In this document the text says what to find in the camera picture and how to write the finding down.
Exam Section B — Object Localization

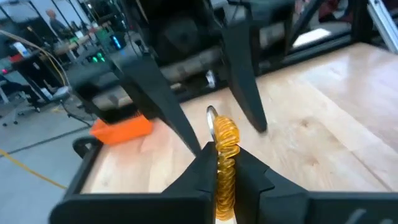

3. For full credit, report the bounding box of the black office chair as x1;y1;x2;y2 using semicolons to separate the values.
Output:
0;77;41;127

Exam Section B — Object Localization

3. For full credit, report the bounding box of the person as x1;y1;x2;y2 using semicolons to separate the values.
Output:
45;9;68;40

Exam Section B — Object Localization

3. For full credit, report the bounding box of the aluminium extrusion post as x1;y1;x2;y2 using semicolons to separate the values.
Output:
366;0;398;54

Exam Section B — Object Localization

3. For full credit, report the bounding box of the yellow floor cable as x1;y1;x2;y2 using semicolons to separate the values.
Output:
0;149;68;190

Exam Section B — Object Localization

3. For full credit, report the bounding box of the green-lit electronic device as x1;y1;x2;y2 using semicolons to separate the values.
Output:
88;51;108;65

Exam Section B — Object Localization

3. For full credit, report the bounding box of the black equipment cart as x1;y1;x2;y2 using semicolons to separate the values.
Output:
12;52;63;103

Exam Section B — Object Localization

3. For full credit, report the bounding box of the yellow spring keychain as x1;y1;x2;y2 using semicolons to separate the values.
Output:
206;105;241;222

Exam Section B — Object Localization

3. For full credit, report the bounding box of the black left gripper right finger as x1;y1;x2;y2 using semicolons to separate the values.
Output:
233;146;398;224

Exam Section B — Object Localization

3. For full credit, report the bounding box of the grey padded stool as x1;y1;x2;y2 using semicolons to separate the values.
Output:
51;86;94;127

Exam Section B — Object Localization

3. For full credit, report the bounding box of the tan curved hose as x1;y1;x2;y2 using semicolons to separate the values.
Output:
0;29;70;86

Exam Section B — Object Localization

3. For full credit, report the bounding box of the orange slotted plastic basket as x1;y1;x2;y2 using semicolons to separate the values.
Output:
89;114;155;146

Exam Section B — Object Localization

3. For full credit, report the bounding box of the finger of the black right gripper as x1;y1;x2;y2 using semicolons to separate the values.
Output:
221;18;269;134
119;54;202;157

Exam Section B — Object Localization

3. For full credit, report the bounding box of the blue-lit computer case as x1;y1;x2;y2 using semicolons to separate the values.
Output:
110;34;124;50

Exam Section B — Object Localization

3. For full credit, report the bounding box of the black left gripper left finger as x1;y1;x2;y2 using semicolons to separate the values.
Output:
49;141;218;224

